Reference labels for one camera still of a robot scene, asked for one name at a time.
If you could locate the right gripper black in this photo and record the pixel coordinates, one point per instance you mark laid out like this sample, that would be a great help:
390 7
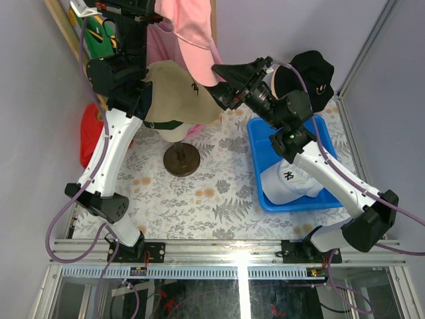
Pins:
246 78

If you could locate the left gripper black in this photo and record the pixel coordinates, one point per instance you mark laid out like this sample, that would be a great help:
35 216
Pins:
133 17

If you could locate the pink t-shirt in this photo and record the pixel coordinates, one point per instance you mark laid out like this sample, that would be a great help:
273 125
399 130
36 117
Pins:
162 44

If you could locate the pink baseball cap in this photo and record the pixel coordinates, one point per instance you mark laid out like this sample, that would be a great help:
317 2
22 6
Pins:
190 22

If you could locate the khaki hat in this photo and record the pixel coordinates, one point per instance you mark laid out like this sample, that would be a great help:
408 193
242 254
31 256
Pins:
176 96

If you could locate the black hat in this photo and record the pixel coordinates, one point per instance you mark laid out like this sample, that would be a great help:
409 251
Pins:
317 74

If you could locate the blue plastic bin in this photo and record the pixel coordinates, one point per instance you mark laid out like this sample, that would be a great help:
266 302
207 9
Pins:
264 156

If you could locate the dark green cap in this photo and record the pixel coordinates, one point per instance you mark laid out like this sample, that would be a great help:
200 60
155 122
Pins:
171 125

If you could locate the cream foam mannequin head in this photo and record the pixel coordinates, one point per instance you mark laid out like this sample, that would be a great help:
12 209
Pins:
176 134

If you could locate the dark mannequin base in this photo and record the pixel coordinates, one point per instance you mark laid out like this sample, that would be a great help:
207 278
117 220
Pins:
181 159

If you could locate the white cap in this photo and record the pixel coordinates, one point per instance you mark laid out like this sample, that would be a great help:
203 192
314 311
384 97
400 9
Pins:
283 183

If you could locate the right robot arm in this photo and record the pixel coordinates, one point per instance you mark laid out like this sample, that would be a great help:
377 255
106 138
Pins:
372 212

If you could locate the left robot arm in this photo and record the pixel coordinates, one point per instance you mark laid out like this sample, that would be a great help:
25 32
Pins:
120 78

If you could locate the green tank top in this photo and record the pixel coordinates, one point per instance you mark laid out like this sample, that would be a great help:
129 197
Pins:
94 36

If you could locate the yellow hanger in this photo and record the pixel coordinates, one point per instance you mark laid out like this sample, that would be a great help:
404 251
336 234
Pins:
96 31

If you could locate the wooden clothes rack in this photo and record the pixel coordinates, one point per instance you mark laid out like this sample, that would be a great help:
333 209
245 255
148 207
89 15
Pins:
60 16

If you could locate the red cloth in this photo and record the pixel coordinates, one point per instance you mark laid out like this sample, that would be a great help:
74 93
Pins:
91 127

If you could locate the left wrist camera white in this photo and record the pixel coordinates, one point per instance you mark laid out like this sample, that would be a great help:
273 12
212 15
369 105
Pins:
84 8

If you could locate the aluminium rail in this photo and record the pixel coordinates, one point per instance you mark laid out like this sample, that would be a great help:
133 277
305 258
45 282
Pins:
191 259

